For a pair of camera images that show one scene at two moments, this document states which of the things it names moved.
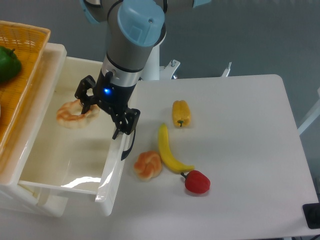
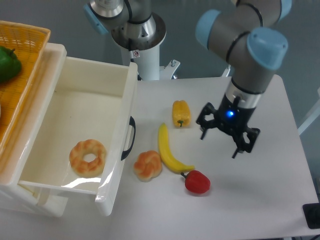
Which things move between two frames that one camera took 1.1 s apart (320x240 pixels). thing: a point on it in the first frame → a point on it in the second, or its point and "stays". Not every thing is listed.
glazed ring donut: (70, 115) → (82, 167)
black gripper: (112, 95) → (232, 117)
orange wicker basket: (30, 42) stays
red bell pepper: (196, 182) stays
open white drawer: (81, 160) stays
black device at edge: (311, 212) stays
